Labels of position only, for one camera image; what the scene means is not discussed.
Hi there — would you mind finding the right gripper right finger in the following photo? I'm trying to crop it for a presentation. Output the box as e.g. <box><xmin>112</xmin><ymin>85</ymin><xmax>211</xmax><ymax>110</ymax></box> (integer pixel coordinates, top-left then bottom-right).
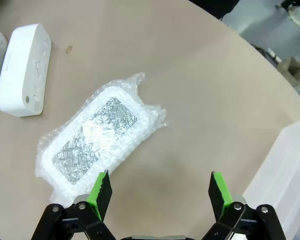
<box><xmin>202</xmin><ymin>171</ymin><xmax>287</xmax><ymax>240</ymax></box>

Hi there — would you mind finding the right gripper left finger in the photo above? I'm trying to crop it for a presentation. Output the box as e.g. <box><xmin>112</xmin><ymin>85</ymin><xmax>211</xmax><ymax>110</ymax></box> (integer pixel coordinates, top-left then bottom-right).
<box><xmin>38</xmin><ymin>169</ymin><xmax>118</xmax><ymax>240</ymax></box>

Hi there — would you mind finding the white unwrapped digital clock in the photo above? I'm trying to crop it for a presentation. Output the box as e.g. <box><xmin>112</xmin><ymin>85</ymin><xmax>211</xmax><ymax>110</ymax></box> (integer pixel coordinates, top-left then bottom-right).
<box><xmin>0</xmin><ymin>23</ymin><xmax>52</xmax><ymax>118</ymax></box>

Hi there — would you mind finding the clear plastic container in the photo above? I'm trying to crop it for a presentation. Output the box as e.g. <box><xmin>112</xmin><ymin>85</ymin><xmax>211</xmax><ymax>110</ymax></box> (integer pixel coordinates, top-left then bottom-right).
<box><xmin>241</xmin><ymin>116</ymin><xmax>300</xmax><ymax>240</ymax></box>

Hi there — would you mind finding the small cardboard box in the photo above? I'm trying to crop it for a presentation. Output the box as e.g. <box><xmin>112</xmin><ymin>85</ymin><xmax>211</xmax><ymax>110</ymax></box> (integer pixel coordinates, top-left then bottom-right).
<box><xmin>277</xmin><ymin>56</ymin><xmax>300</xmax><ymax>87</ymax></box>

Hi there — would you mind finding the person in black hoodie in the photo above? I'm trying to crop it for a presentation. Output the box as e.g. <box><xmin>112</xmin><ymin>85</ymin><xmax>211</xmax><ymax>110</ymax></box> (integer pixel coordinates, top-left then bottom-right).
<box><xmin>189</xmin><ymin>0</ymin><xmax>243</xmax><ymax>19</ymax></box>

